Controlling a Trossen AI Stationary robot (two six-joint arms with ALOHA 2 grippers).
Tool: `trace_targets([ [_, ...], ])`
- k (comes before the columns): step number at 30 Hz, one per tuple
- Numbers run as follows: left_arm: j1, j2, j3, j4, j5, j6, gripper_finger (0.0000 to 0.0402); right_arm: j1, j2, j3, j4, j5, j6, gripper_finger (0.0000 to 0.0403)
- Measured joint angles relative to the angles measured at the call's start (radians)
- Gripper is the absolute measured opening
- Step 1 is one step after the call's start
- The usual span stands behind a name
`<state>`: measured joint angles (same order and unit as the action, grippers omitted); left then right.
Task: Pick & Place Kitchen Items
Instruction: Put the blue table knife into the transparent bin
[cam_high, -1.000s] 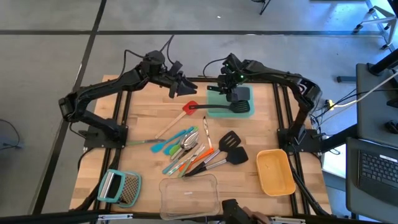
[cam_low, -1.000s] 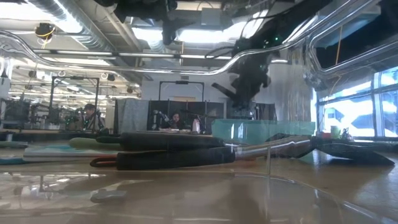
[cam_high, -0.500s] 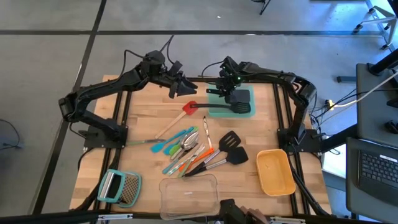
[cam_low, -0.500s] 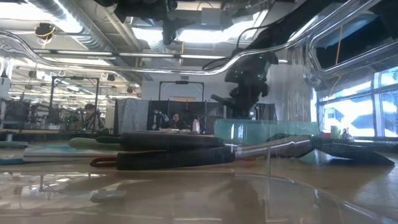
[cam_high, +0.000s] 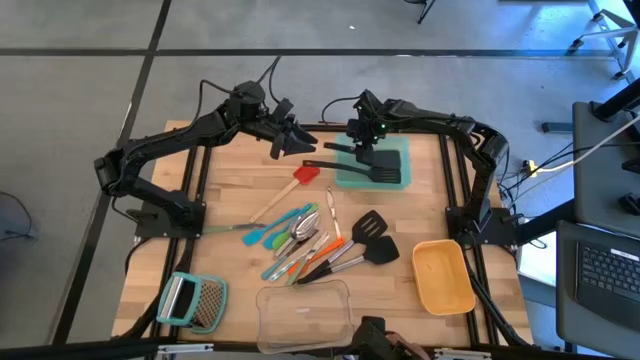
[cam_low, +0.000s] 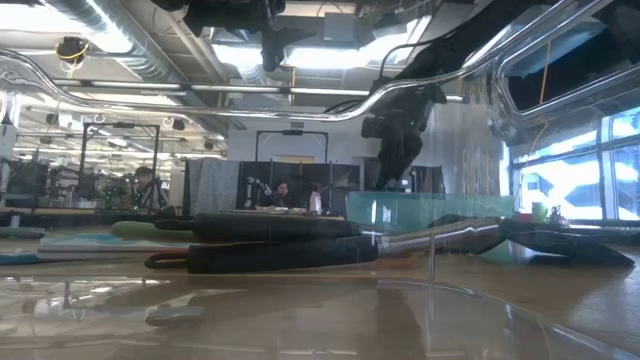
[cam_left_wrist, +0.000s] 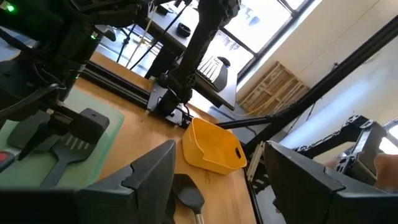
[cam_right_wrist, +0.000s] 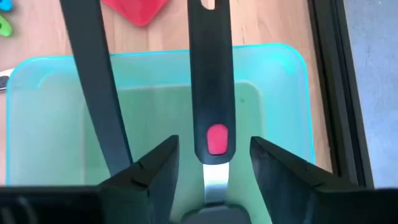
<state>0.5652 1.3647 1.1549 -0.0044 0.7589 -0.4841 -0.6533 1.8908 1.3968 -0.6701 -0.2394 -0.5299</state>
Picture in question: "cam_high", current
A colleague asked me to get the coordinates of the orange silicone spatula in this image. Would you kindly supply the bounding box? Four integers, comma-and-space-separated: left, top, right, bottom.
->
294, 236, 346, 279

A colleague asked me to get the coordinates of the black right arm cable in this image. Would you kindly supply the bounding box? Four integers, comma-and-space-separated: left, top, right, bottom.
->
319, 94, 361, 126

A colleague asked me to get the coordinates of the black cable bundle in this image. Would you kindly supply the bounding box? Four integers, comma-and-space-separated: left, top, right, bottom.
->
497, 142, 576, 201

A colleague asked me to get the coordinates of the silver rig bracket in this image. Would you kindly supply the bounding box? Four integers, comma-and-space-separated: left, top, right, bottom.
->
433, 347, 494, 360
157, 343, 215, 355

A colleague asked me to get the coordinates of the black slanted support beam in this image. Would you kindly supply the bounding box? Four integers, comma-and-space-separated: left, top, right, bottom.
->
514, 198, 576, 247

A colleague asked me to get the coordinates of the orange handled knife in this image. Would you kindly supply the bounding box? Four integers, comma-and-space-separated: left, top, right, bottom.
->
325, 186, 347, 247

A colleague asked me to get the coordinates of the teal box grater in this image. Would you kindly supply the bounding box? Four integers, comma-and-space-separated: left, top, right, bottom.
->
155, 271, 229, 335

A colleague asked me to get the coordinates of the white cable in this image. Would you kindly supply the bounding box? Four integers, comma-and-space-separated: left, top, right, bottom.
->
537, 113, 640, 174

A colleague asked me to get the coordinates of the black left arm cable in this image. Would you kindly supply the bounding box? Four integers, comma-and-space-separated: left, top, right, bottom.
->
257, 55, 282, 105

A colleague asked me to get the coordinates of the red spatula wooden handle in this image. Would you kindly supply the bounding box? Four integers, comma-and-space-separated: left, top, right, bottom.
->
248, 165, 321, 224

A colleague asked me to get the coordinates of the black aluminium table frame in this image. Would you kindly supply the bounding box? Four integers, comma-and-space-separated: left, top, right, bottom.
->
112, 122, 536, 351

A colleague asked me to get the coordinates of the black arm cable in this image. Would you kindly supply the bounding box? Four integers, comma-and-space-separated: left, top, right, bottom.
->
257, 55, 282, 105
319, 94, 361, 126

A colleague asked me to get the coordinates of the black desk device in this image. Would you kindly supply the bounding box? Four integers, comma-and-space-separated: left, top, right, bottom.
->
618, 192, 640, 217

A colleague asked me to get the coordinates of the black horizontal rig bar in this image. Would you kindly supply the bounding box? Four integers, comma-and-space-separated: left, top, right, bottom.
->
0, 337, 640, 360

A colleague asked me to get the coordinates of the black desk beam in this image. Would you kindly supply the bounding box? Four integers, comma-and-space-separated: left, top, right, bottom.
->
592, 91, 640, 122

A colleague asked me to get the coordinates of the black laptop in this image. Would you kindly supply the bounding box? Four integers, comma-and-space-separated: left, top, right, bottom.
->
574, 239, 640, 331

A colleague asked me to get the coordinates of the grey desk surface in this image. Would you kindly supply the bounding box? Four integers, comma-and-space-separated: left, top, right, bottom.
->
555, 219, 640, 359
572, 101, 640, 239

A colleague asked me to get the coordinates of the black tripod leg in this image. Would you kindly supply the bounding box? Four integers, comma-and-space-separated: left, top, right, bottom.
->
403, 0, 437, 25

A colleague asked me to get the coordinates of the person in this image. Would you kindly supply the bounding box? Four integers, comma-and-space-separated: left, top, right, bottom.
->
349, 315, 419, 360

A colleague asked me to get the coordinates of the teal plastic container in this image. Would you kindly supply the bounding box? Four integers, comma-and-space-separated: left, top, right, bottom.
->
333, 132, 412, 191

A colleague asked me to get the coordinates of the teal patterned handle knife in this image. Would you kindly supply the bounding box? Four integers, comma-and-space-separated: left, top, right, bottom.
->
268, 232, 331, 284

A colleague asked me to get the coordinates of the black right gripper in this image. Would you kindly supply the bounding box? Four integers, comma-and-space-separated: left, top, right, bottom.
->
347, 89, 390, 166

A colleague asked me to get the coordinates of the yellow plastic container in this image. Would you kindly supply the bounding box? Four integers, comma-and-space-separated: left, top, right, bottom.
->
411, 238, 477, 317

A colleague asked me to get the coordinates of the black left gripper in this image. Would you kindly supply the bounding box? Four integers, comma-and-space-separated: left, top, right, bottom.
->
252, 98, 319, 160

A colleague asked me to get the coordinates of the black solid turner steel handle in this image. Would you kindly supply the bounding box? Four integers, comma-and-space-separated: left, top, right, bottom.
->
294, 235, 401, 286

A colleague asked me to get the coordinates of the black slotted turner steel handle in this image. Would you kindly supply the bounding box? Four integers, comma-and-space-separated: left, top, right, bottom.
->
298, 209, 389, 282

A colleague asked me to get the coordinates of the clear plastic container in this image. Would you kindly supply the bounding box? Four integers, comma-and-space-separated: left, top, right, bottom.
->
255, 278, 355, 355

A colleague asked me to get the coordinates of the black floor cable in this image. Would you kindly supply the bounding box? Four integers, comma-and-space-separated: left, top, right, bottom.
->
0, 191, 34, 242

